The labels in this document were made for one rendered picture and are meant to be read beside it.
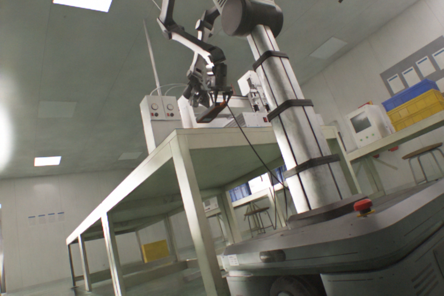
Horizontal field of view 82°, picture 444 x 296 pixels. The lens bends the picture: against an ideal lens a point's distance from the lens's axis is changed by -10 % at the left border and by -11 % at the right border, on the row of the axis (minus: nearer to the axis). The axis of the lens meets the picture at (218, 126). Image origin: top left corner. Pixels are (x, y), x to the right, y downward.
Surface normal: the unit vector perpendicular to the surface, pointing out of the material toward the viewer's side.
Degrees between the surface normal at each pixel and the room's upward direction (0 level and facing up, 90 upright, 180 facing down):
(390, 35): 90
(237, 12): 90
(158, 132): 90
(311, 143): 90
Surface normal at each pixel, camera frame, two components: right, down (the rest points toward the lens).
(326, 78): -0.80, 0.01
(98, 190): 0.54, -0.43
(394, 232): 0.29, -0.40
